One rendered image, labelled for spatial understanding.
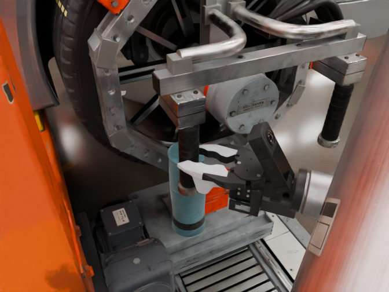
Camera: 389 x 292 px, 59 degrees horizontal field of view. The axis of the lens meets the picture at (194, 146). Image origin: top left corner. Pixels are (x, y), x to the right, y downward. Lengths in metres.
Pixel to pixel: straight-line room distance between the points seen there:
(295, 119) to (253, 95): 1.61
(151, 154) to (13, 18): 0.42
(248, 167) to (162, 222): 0.76
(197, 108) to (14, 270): 0.34
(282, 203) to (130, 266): 0.51
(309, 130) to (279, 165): 1.67
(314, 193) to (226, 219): 0.77
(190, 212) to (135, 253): 0.23
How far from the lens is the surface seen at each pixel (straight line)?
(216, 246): 1.30
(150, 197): 1.38
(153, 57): 1.09
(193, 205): 0.83
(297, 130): 2.19
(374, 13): 1.43
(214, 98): 0.70
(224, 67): 0.57
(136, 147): 0.82
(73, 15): 0.75
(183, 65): 0.53
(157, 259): 0.98
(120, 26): 0.68
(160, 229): 1.27
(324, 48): 0.69
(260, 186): 0.57
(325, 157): 2.03
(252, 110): 0.71
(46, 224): 0.47
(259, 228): 1.37
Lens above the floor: 1.22
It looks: 38 degrees down
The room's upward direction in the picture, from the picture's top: straight up
